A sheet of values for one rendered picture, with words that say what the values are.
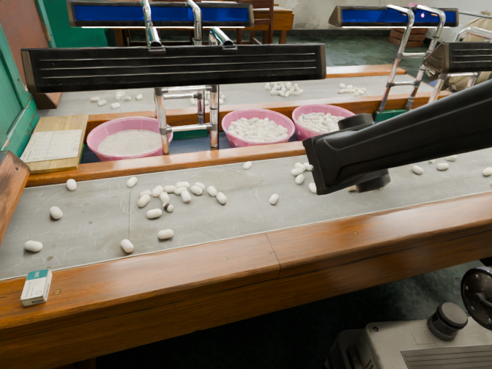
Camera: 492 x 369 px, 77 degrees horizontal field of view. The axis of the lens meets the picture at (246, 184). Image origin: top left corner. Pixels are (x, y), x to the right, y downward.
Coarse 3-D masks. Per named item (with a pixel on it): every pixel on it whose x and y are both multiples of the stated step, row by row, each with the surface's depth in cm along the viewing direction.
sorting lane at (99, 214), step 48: (48, 192) 82; (96, 192) 83; (192, 192) 85; (240, 192) 87; (288, 192) 88; (336, 192) 89; (384, 192) 90; (432, 192) 92; (480, 192) 93; (48, 240) 69; (96, 240) 70; (144, 240) 71; (192, 240) 72
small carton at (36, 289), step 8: (32, 272) 57; (40, 272) 58; (48, 272) 58; (32, 280) 56; (40, 280) 56; (48, 280) 57; (24, 288) 55; (32, 288) 55; (40, 288) 55; (48, 288) 57; (24, 296) 54; (32, 296) 54; (40, 296) 54; (24, 304) 54; (32, 304) 54
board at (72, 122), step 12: (48, 120) 105; (60, 120) 105; (72, 120) 106; (84, 120) 106; (36, 132) 98; (84, 132) 101; (36, 168) 84; (48, 168) 84; (60, 168) 85; (72, 168) 86
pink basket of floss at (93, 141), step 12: (120, 120) 111; (144, 120) 113; (156, 120) 111; (96, 132) 104; (108, 132) 109; (120, 132) 112; (156, 132) 113; (96, 144) 103; (108, 156) 92; (120, 156) 92; (132, 156) 92; (144, 156) 95
